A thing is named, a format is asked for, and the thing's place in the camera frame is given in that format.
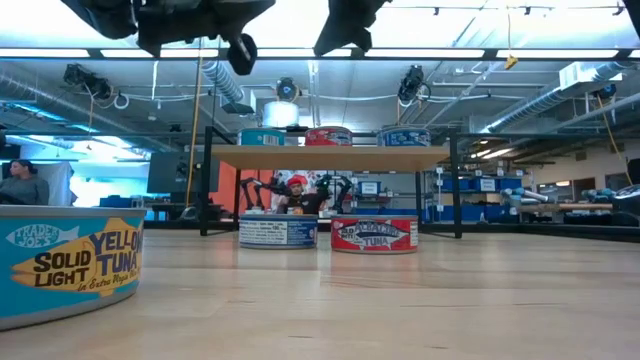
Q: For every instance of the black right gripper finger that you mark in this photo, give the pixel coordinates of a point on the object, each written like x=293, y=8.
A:
x=337, y=20
x=367, y=20

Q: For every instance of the background wooden bench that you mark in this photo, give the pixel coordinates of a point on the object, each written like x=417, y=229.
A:
x=570, y=206

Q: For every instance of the grey cloth cover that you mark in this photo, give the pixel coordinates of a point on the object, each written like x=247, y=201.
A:
x=62, y=182

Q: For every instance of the white duct box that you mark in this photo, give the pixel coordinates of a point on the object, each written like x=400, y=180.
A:
x=580, y=75

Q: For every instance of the yellow hanging tag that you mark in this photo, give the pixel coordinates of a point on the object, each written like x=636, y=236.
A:
x=510, y=63

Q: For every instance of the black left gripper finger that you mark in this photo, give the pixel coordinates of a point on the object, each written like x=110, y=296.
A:
x=242, y=55

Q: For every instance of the black ceiling vent hood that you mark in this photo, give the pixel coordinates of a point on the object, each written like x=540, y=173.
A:
x=239, y=108

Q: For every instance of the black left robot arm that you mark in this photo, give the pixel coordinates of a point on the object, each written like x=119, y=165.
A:
x=110, y=15

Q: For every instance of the silver flexible ceiling duct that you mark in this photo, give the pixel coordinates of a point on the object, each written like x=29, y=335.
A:
x=220, y=82

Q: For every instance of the blue white-label tuna can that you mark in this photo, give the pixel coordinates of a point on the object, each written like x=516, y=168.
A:
x=403, y=137
x=278, y=232

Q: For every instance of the overhead light bar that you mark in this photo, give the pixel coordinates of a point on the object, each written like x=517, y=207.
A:
x=425, y=53

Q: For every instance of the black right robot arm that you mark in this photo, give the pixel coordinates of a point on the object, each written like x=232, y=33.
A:
x=634, y=7

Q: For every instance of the large silver ceiling duct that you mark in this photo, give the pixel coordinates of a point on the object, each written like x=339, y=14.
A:
x=525, y=105

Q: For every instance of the black background robot arm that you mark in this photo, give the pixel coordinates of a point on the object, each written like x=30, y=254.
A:
x=272, y=187
x=342, y=192

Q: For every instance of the yellowish vertical pole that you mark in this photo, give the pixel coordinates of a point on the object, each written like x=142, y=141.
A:
x=194, y=130

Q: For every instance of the orange panel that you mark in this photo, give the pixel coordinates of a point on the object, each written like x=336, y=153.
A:
x=227, y=192

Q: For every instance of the black domed object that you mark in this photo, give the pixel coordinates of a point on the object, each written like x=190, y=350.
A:
x=627, y=200

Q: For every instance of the person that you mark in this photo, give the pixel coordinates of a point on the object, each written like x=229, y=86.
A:
x=300, y=200
x=25, y=189

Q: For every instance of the blue bin white label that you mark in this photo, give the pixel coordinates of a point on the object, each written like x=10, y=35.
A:
x=369, y=188

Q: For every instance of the rack with blue bins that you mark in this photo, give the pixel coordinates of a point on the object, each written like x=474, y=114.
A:
x=507, y=184

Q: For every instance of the teal yellowfin tuna can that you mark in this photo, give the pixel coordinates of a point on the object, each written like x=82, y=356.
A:
x=60, y=260
x=260, y=137

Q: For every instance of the wooden shelf black frame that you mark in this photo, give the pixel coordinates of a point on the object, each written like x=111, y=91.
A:
x=330, y=159

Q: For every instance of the red albacore tuna can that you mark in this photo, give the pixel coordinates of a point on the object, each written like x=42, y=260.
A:
x=328, y=137
x=374, y=235

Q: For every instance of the grey ceiling duct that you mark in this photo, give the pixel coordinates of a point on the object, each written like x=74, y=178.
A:
x=50, y=100

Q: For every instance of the dark computer monitor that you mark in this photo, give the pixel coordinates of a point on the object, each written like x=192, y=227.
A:
x=167, y=172

